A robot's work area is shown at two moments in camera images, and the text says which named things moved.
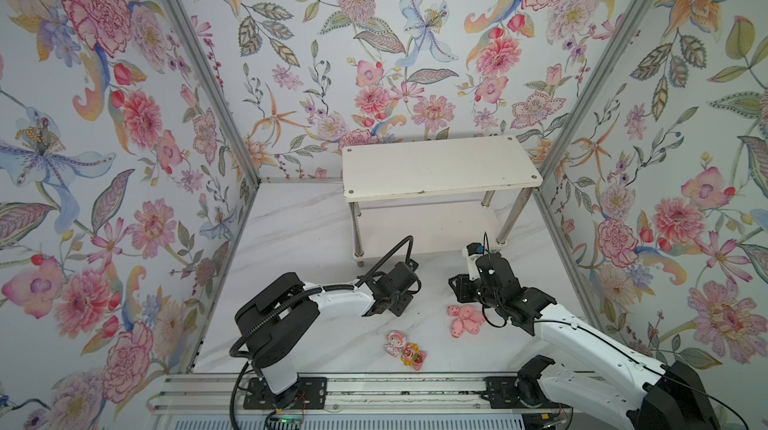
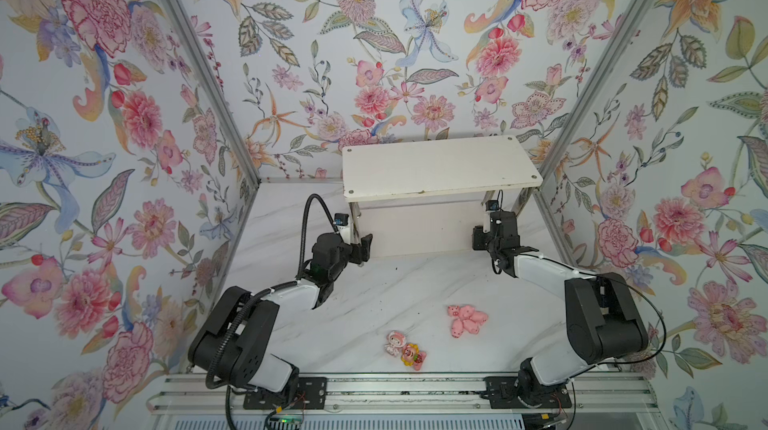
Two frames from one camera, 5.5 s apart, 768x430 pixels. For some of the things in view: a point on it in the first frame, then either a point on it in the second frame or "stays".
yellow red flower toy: x=412 y=355 stays
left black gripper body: x=398 y=303 to x=344 y=256
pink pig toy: x=465 y=317 stays
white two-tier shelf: x=443 y=196 stays
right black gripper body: x=473 y=292 to x=483 y=241
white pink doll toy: x=395 y=341 stays
